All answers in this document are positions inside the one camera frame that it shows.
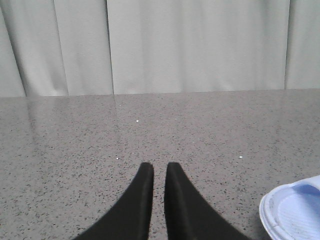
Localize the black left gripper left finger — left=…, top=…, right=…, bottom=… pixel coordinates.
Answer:
left=75, top=162, right=154, bottom=240

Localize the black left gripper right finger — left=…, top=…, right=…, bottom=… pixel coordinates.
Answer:
left=164, top=162, right=248, bottom=240

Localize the light blue slipper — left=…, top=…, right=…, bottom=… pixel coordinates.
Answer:
left=259, top=175, right=320, bottom=240

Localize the white pleated curtain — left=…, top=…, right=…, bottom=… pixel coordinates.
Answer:
left=0, top=0, right=320, bottom=97

